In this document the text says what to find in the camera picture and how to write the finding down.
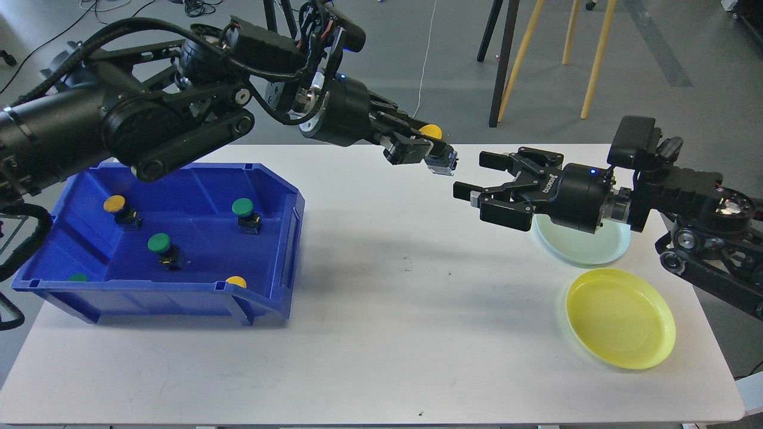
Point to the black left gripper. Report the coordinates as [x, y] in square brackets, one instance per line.
[351, 113]

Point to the green push button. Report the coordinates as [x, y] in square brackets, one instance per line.
[78, 277]
[169, 254]
[248, 220]

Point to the yellow push button front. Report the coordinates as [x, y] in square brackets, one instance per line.
[236, 280]

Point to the blue plastic storage bin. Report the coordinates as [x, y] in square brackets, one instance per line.
[193, 206]

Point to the yellow push button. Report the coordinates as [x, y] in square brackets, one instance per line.
[442, 158]
[124, 215]
[236, 280]

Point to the yellow plate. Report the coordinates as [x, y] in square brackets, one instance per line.
[621, 319]

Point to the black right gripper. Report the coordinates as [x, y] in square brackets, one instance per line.
[571, 194]

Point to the light green plate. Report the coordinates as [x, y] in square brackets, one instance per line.
[608, 243]

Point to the black stand legs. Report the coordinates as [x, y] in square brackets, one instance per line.
[506, 45]

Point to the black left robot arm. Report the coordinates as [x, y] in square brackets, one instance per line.
[157, 97]

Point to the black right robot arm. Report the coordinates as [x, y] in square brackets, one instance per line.
[712, 244]

